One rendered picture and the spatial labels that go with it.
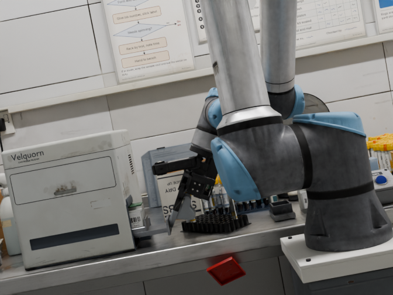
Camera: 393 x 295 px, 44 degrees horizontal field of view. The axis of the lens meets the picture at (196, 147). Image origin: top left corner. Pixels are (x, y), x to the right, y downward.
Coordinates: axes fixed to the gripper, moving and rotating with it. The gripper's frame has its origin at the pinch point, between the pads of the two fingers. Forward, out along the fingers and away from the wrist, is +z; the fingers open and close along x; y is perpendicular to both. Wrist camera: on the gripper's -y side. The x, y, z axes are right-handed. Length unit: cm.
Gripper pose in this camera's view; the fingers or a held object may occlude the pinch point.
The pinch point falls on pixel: (170, 221)
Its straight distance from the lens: 123.8
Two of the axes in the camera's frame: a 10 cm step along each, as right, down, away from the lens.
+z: -3.3, 9.4, 0.5
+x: 0.1, -0.5, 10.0
